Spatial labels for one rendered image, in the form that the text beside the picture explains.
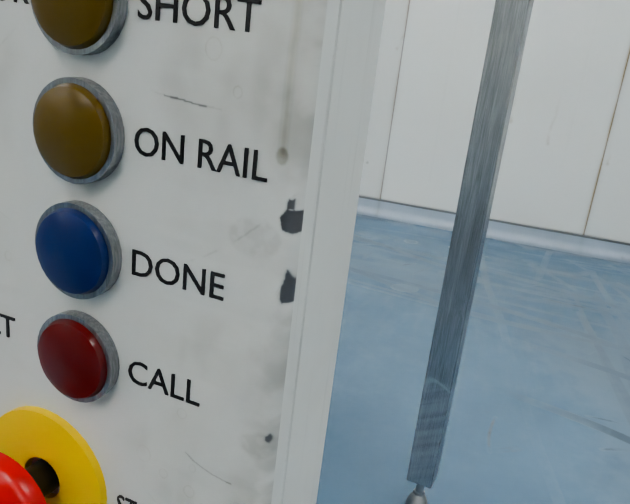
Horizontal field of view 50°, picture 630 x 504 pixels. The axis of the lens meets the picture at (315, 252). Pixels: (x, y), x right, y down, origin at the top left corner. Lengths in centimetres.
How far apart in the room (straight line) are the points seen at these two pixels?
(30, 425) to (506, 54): 117
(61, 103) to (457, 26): 380
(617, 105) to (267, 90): 385
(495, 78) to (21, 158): 116
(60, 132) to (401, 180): 389
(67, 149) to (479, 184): 119
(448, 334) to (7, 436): 124
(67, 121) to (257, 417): 10
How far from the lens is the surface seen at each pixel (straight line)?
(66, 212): 21
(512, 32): 133
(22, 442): 26
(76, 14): 20
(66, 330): 22
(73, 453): 25
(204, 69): 18
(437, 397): 151
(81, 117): 20
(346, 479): 176
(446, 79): 397
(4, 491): 24
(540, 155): 399
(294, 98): 17
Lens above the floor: 105
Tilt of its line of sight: 19 degrees down
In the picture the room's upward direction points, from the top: 7 degrees clockwise
